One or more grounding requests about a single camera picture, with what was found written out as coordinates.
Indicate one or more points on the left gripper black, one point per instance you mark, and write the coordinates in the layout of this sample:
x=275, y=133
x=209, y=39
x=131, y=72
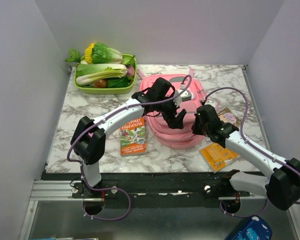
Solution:
x=177, y=122

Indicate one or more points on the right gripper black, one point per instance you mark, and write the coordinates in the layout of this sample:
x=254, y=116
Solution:
x=195, y=129

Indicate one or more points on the pink student backpack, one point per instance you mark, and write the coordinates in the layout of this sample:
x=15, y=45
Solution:
x=176, y=138

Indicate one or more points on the illustrated picture book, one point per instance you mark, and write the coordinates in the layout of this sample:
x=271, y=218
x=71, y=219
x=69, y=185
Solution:
x=227, y=116

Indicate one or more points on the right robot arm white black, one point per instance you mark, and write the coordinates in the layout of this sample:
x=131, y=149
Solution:
x=280, y=179

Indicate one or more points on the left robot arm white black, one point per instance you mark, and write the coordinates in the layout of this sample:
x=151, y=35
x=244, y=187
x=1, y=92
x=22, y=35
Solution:
x=89, y=139

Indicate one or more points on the orange yellow booklet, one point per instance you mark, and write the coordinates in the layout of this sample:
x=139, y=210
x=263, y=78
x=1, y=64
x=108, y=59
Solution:
x=218, y=157

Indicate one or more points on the orange treehouse book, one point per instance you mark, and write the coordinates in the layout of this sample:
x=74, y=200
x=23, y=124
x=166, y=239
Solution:
x=133, y=137

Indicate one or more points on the purple toy vegetable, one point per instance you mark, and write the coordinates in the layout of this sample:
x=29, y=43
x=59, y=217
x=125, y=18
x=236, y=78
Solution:
x=130, y=71

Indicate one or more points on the brown toy mushroom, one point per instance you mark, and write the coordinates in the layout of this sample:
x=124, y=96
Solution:
x=100, y=84

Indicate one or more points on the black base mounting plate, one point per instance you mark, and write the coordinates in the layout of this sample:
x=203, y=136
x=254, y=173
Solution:
x=159, y=190

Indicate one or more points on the green plastic tray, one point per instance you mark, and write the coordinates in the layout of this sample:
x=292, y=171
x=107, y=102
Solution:
x=115, y=86

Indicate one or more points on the upper toy cabbage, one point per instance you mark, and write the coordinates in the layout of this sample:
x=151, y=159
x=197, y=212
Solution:
x=103, y=54

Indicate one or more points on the yellow artificial flower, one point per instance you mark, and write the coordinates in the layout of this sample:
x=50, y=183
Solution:
x=88, y=53

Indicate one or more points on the blue pencil case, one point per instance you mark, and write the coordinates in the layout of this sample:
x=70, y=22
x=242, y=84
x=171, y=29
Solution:
x=251, y=228

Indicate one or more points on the green artificial leaf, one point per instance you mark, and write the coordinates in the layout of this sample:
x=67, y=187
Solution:
x=74, y=56

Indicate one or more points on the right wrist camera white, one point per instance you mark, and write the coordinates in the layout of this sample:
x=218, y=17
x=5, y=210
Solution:
x=209, y=102

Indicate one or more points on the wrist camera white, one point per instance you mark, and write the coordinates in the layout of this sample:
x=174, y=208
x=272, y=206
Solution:
x=209, y=102
x=182, y=95

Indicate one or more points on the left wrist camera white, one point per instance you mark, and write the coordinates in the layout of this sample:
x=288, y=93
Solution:
x=182, y=95

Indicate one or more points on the aluminium rail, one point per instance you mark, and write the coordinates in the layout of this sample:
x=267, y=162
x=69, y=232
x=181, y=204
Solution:
x=48, y=190

